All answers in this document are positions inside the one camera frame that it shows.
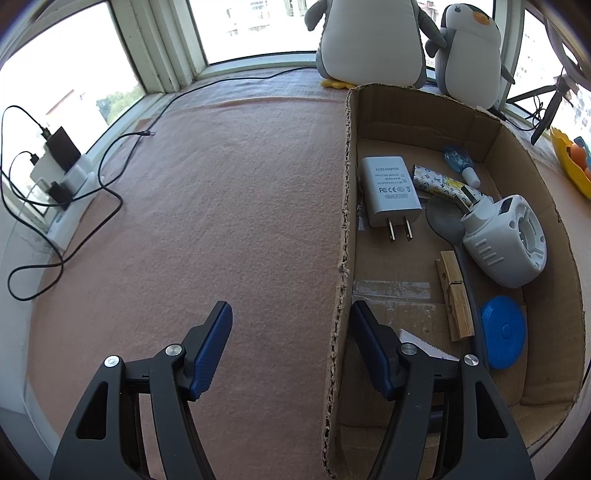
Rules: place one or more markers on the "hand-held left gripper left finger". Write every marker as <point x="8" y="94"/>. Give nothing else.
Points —
<point x="212" y="350"/>

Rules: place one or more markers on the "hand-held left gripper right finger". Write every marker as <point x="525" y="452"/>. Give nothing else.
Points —
<point x="371" y="350"/>

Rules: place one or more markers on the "white dotted card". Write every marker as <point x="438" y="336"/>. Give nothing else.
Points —
<point x="425" y="348"/>

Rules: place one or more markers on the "cardboard box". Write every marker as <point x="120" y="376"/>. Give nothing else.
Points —
<point x="397" y="258"/>

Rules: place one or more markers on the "wooden clothespin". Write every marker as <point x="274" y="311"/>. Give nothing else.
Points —
<point x="455" y="295"/>

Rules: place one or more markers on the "blue round disc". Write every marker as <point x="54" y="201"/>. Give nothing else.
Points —
<point x="503" y="332"/>

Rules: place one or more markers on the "grey plastic spoon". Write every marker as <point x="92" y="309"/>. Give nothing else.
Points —
<point x="441" y="221"/>

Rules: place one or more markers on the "white power adapter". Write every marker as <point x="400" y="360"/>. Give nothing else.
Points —
<point x="388" y="194"/>

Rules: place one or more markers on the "white patterned tube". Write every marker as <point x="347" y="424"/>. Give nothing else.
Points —
<point x="438" y="182"/>

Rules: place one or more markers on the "translucent blue white gadget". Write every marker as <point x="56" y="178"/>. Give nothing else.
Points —
<point x="457" y="159"/>

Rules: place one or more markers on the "white plug-in vaporizer device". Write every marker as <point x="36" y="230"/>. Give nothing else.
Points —
<point x="494" y="249"/>

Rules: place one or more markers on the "white power strip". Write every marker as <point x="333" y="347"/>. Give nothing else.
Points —
<point x="76" y="207"/>

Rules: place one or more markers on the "black plug charger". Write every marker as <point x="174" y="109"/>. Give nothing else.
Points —
<point x="60" y="194"/>

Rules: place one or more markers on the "white plug charger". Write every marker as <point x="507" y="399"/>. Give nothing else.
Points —
<point x="77" y="173"/>

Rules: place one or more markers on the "white power bank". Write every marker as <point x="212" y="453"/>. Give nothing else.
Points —
<point x="46" y="168"/>

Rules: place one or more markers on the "black power bank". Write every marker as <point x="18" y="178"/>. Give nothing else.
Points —
<point x="63" y="144"/>

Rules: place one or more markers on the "black inline controller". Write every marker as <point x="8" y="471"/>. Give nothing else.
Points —
<point x="496" y="112"/>

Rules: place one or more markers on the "yellow wavy bowl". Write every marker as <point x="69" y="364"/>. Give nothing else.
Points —
<point x="565" y="159"/>

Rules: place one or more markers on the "orange fruit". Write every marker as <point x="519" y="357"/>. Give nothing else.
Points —
<point x="577" y="150"/>

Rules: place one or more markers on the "black tripod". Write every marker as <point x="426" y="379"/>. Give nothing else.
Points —
<point x="547" y="115"/>

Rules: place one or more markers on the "small penguin plush toy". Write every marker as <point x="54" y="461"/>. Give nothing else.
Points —
<point x="471" y="64"/>

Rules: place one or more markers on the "large penguin plush toy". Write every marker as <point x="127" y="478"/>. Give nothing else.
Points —
<point x="369" y="41"/>

